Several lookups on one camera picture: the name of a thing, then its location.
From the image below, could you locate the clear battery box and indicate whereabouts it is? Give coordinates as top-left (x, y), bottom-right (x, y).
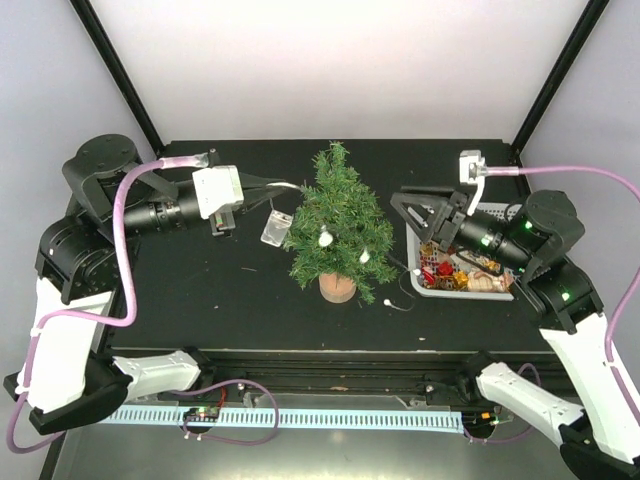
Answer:
top-left (260, 210), bottom-right (293, 248)

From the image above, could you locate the white bulb light string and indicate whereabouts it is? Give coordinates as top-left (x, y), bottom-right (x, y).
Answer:
top-left (267, 180), bottom-right (424, 311)

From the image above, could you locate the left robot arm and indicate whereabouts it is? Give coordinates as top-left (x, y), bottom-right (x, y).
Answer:
top-left (4, 134), bottom-right (287, 440)

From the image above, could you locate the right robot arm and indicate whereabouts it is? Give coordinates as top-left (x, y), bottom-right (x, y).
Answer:
top-left (391, 188), bottom-right (639, 479)

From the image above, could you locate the small green christmas tree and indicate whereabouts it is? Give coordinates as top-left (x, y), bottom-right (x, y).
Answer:
top-left (283, 142), bottom-right (397, 304)

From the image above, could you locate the wooden tree base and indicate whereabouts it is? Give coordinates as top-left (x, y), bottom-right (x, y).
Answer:
top-left (319, 273), bottom-right (357, 304)

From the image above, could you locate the white perforated plastic basket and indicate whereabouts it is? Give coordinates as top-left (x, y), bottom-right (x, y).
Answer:
top-left (406, 225), bottom-right (515, 302)

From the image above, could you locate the gold gift box ornament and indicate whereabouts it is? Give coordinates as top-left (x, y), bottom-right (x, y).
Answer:
top-left (441, 262), bottom-right (468, 291)

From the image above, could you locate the beige figurine ornament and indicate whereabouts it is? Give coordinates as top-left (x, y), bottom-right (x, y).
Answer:
top-left (467, 270), bottom-right (514, 293)

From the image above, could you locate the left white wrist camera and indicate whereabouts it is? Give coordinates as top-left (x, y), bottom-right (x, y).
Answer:
top-left (192, 165), bottom-right (244, 220)

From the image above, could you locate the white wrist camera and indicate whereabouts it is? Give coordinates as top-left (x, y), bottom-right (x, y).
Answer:
top-left (459, 150), bottom-right (487, 216)
top-left (192, 165), bottom-right (244, 220)

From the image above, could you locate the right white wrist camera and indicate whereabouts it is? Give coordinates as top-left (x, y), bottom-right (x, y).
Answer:
top-left (459, 150), bottom-right (487, 216)

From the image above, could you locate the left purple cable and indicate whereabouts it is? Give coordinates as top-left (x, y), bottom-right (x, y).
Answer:
top-left (7, 154), bottom-right (211, 454)

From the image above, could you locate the purple cable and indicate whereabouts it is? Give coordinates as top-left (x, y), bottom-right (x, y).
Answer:
top-left (7, 154), bottom-right (211, 454)
top-left (482, 165), bottom-right (640, 416)

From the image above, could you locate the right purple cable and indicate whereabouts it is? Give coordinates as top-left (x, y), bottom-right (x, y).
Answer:
top-left (482, 165), bottom-right (640, 416)

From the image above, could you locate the left black frame post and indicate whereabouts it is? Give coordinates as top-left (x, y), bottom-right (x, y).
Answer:
top-left (69, 0), bottom-right (165, 155)

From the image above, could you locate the black frame post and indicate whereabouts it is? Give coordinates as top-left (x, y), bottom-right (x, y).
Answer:
top-left (511, 0), bottom-right (610, 157)
top-left (69, 0), bottom-right (165, 155)

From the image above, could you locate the white slotted cable duct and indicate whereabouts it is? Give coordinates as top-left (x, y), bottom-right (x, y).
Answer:
top-left (102, 405), bottom-right (464, 434)

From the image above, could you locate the right black frame post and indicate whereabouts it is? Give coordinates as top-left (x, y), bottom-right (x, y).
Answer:
top-left (511, 0), bottom-right (610, 157)

